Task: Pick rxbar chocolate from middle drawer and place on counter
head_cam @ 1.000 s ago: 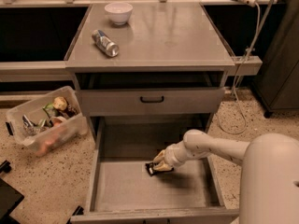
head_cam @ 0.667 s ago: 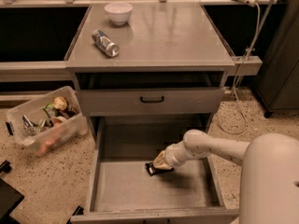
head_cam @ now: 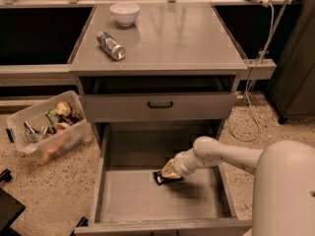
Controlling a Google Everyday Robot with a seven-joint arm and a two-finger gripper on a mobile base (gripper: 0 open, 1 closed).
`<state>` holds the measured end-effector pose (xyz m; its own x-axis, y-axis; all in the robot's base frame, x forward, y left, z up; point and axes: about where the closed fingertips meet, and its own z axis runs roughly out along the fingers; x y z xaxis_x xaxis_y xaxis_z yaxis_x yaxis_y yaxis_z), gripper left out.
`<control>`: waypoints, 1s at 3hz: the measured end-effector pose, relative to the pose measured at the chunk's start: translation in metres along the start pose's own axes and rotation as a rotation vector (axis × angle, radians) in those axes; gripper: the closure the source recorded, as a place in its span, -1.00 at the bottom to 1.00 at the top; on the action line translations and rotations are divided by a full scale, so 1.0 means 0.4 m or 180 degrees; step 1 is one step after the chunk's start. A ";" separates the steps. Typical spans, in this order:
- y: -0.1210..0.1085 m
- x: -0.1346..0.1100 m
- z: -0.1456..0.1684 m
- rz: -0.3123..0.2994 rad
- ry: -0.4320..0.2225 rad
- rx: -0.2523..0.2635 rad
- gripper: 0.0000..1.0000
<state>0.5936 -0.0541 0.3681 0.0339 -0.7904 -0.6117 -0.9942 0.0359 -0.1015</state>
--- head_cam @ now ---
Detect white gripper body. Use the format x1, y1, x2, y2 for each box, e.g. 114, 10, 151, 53
173, 148, 200, 176

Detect black rxbar chocolate bar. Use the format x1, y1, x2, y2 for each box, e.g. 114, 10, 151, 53
153, 171, 175, 186

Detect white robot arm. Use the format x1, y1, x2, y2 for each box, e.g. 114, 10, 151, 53
161, 137, 315, 236

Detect grey open middle drawer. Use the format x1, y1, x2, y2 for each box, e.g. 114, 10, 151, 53
75, 121, 251, 236

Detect grey top drawer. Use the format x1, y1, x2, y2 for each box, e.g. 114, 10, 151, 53
81, 92, 236, 122

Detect grey drawer cabinet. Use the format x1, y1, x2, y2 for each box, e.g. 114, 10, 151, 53
66, 1, 249, 236

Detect snack items in bin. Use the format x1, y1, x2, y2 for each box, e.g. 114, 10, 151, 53
24, 101, 83, 144

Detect dark grey cabinet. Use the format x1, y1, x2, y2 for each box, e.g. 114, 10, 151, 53
266, 0, 315, 124

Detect clear plastic storage bin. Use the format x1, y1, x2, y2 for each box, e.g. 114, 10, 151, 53
7, 90, 93, 164

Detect silver drink can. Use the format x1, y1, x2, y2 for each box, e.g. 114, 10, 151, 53
96, 31, 126, 61

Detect black equipment base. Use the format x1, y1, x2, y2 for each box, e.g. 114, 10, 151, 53
0, 168, 28, 236

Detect white ceramic bowl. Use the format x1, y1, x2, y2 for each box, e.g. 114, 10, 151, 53
110, 2, 140, 27

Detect white cable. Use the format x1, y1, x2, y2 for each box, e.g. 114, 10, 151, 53
227, 2, 278, 144

